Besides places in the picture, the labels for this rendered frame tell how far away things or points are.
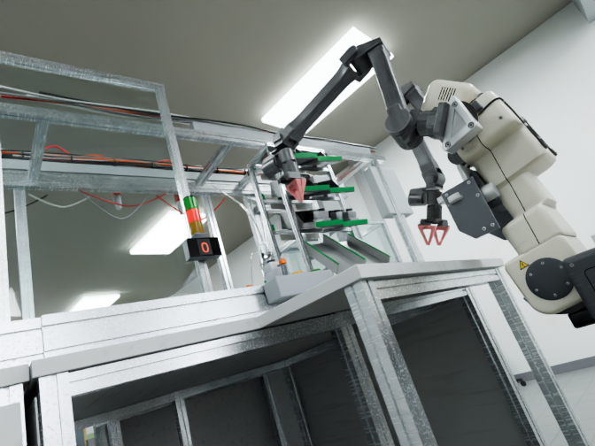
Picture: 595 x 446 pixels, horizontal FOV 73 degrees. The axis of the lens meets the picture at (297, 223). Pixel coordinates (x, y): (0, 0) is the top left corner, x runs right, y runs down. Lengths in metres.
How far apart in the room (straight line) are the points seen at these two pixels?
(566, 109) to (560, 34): 0.75
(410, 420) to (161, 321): 0.57
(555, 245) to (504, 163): 0.26
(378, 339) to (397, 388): 0.09
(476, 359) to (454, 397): 0.21
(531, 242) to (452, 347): 0.84
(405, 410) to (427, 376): 1.19
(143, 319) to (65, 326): 0.15
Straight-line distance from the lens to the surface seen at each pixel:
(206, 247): 1.45
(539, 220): 1.18
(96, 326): 0.97
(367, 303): 0.82
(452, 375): 1.93
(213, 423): 2.85
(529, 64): 4.96
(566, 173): 4.60
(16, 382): 0.87
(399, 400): 0.82
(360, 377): 1.18
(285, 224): 1.75
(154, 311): 1.02
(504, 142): 1.26
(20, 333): 0.98
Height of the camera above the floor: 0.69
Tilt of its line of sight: 20 degrees up
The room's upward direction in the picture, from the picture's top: 19 degrees counter-clockwise
